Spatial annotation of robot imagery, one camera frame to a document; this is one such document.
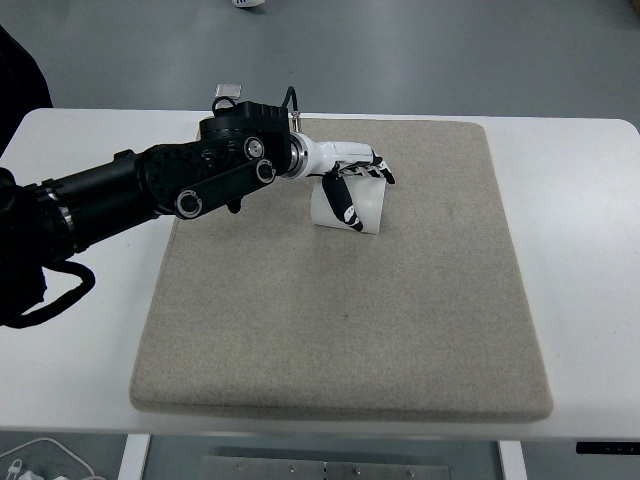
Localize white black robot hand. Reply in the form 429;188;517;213
284;133;396;232

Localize white ribbed cup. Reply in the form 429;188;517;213
310;176;386;235

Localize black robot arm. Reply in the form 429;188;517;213
1;101;395;284

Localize small metal clamp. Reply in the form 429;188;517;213
215;83;242;100

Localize beige felt mat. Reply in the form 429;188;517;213
130;119;553;423

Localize white shoe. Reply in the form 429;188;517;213
232;0;266;8

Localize metal plate under table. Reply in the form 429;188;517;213
200;456;451;480

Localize left bystander in black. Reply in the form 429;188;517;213
0;27;53;153

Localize black desk control panel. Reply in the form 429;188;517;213
576;441;640;456

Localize black sleeved arm cable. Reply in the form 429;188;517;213
0;259;97;330

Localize white cable on floor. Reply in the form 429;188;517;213
0;436;97;480

